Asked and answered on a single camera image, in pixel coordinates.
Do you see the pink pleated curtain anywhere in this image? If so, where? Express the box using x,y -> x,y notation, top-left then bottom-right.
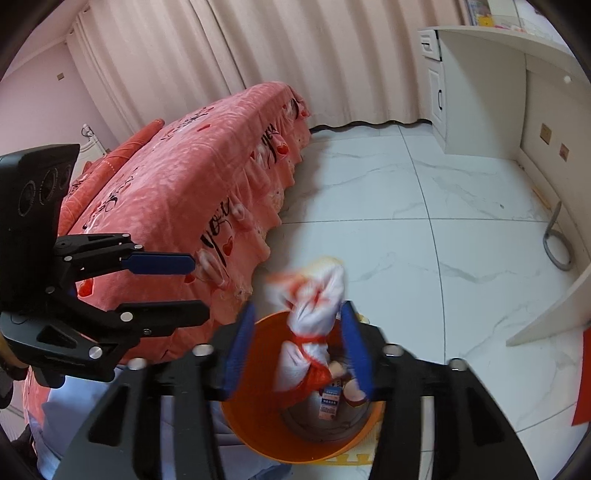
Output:
66,0 -> 466,139

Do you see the folded red quilt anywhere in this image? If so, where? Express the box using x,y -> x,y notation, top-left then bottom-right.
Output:
58,119 -> 165,237

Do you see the person's left hand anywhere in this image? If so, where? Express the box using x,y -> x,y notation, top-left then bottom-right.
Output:
0,334 -> 28,369

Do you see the pink heart bedspread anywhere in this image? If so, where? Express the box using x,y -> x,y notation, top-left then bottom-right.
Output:
22,81 -> 312,425

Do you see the white carved headboard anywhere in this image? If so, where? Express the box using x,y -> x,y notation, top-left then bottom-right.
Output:
71,124 -> 107,181

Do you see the white bookshelf with items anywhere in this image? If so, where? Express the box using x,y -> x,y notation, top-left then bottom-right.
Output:
460,0 -> 566,45

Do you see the white orange knotted bag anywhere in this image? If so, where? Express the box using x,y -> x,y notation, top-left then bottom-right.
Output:
266,257 -> 346,407

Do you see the white desk cabinet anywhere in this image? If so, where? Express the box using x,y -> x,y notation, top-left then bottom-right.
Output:
418,26 -> 590,346

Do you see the orange trash bin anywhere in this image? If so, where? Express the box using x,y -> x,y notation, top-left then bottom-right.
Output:
221,311 -> 385,464

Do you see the grey hose on floor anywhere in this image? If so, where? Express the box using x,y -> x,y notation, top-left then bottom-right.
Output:
542,201 -> 576,272

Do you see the white blue milk carton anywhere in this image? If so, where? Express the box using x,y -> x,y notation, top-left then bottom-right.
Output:
318,379 -> 342,421

